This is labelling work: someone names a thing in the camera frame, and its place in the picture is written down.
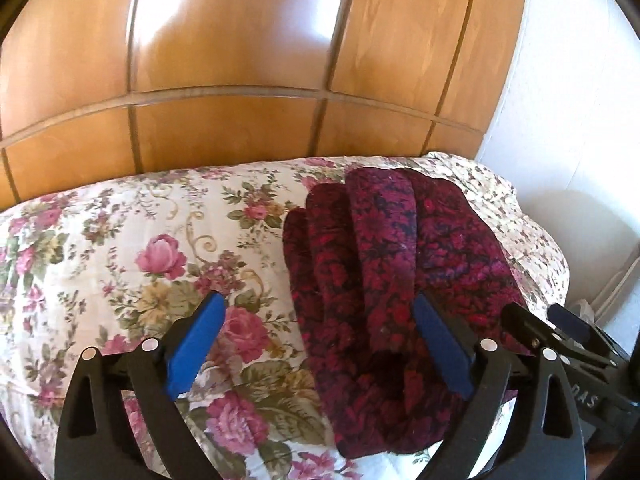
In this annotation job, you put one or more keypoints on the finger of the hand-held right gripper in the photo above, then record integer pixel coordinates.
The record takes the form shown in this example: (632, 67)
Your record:
(570, 322)
(530, 332)

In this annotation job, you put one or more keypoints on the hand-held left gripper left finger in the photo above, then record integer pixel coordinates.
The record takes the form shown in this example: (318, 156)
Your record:
(195, 340)

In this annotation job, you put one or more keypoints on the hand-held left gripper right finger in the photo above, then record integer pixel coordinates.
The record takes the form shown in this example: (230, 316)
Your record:
(442, 345)

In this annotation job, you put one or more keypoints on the maroon knitted garment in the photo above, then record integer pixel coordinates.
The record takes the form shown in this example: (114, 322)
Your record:
(380, 260)

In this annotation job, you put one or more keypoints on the floral bedspread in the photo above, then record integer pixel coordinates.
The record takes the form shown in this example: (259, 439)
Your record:
(125, 220)

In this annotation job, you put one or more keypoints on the wooden wardrobe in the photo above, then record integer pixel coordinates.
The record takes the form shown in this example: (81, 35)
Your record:
(240, 35)

